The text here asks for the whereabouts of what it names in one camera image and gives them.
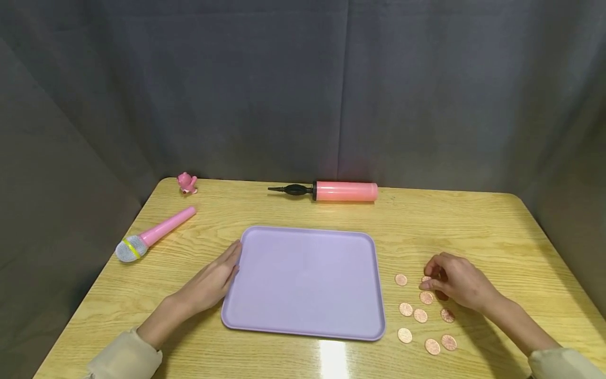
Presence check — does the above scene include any person's right hand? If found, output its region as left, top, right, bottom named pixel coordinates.
left=419, top=252, right=499, bottom=314

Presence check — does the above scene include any person's left hand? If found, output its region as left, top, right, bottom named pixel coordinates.
left=166, top=240, right=243, bottom=317

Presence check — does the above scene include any person's right forearm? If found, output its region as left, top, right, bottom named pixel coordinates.
left=483, top=295, right=606, bottom=379

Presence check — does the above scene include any person's left forearm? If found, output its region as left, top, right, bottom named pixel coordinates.
left=86, top=294, right=191, bottom=379

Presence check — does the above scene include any group of copper coins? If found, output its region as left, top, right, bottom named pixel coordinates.
left=395, top=273, right=459, bottom=356

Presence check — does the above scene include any pink toy microphone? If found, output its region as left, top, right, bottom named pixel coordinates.
left=115, top=206, right=197, bottom=263

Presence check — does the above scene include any lilac plastic tray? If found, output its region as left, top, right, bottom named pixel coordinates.
left=220, top=226, right=387, bottom=342

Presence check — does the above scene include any small pink bear figure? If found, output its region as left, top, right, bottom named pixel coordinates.
left=177, top=172, right=198, bottom=196

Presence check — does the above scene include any pink hand air pump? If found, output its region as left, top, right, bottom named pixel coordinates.
left=267, top=181, right=379, bottom=203

